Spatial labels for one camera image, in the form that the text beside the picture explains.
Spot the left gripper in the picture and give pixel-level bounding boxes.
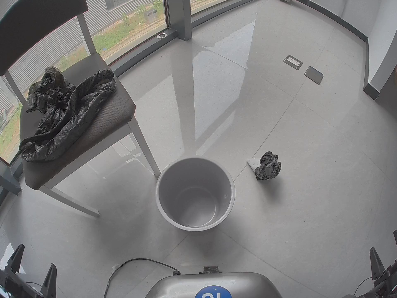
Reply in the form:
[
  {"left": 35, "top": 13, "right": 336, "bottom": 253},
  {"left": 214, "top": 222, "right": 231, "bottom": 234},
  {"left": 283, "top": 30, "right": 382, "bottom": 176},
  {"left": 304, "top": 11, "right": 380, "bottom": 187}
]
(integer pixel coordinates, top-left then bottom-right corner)
[{"left": 0, "top": 244, "right": 58, "bottom": 298}]

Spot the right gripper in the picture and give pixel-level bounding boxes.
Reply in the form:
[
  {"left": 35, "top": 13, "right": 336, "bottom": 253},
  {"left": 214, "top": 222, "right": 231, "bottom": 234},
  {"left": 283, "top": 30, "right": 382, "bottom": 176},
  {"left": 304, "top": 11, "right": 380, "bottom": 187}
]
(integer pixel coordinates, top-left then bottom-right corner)
[{"left": 369, "top": 230, "right": 397, "bottom": 292}]

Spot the black plastic bag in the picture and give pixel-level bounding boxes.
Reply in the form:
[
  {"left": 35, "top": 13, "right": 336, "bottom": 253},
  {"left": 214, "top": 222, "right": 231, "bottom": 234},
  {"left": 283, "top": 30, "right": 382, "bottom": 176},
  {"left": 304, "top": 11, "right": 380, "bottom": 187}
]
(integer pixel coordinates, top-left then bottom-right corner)
[{"left": 18, "top": 67, "right": 117, "bottom": 163}]

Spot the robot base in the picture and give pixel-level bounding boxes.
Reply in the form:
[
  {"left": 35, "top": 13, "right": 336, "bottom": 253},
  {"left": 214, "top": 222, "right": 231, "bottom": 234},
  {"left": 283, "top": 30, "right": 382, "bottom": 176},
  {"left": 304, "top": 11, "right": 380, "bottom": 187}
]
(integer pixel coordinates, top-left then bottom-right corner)
[{"left": 146, "top": 266, "right": 283, "bottom": 298}]

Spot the white trash bin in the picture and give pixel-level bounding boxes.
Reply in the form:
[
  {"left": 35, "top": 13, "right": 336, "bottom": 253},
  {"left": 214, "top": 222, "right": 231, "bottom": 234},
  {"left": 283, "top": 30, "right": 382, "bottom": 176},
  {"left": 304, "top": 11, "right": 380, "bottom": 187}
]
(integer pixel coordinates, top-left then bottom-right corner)
[{"left": 155, "top": 157, "right": 235, "bottom": 231}]

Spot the crumpled black plastic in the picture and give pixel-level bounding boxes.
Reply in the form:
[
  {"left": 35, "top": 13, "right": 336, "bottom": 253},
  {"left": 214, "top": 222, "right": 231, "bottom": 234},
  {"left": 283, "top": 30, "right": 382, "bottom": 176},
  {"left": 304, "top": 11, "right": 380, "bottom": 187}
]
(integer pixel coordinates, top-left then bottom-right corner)
[{"left": 254, "top": 151, "right": 282, "bottom": 181}]

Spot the dark grey white-legged chair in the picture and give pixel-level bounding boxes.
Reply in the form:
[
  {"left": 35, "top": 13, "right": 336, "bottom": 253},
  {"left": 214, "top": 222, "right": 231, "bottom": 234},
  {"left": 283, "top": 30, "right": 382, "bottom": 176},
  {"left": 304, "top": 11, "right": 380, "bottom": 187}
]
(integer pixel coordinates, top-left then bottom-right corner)
[{"left": 0, "top": 0, "right": 162, "bottom": 218}]

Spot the window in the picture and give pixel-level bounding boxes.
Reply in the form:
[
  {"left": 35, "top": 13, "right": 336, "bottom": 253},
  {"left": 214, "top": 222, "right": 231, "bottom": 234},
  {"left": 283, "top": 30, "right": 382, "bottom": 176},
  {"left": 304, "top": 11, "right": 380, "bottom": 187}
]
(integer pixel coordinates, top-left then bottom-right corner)
[{"left": 0, "top": 0, "right": 278, "bottom": 195}]

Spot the black cable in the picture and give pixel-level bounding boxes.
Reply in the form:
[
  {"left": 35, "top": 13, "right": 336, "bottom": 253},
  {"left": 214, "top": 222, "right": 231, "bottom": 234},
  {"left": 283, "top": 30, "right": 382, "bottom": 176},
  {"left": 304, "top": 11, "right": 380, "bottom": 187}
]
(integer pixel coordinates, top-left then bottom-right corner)
[{"left": 105, "top": 258, "right": 181, "bottom": 298}]

